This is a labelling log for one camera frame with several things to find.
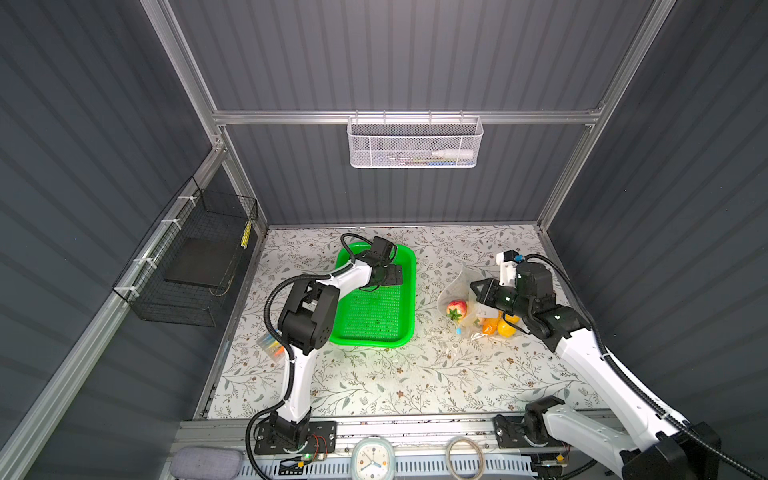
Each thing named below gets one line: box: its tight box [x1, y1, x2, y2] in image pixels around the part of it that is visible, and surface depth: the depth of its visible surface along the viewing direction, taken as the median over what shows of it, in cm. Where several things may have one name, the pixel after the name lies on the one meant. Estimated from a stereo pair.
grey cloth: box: [169, 446, 243, 480], surface depth 69 cm
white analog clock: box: [351, 437, 396, 480], surface depth 70 cm
